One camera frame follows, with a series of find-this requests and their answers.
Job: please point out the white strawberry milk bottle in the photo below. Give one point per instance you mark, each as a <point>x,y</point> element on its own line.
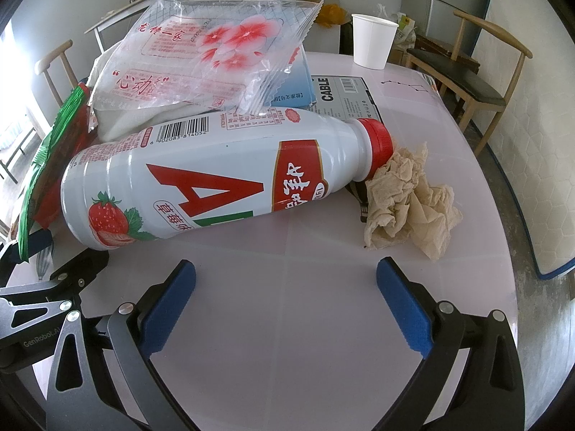
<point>224,157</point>

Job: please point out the white plastic shopping bag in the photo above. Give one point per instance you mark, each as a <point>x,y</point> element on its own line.
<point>404,27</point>

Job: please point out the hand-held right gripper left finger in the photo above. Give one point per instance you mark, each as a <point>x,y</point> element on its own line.
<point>168,309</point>

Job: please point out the crumpled beige tissue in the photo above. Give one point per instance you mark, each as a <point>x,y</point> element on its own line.
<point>404,206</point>

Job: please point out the blue white packet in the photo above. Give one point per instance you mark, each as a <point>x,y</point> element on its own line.
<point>292,85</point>

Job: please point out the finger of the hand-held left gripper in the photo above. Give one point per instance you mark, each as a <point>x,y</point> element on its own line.
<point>76,274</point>
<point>39,240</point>

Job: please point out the clear flower-print plastic bag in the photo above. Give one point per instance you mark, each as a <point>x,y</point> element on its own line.
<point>202,54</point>

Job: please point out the pale cardboard box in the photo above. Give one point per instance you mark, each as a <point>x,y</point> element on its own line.
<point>321,38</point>

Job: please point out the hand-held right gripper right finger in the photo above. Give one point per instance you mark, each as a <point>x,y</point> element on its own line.
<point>404,309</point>

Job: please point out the green snack bag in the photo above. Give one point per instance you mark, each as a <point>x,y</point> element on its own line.
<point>49,157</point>

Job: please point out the yellow plastic bag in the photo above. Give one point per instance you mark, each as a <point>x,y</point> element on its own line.
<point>332,14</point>

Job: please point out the white paper cup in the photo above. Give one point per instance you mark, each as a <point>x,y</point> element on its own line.
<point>373,40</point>

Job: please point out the wooden chair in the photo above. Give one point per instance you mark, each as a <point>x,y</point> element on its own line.
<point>453,72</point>
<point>54,54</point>

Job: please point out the blue-edged mattress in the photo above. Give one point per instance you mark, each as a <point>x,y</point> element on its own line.
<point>530,121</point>

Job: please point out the grey cardboard box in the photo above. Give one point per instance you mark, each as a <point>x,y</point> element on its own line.
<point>346,96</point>

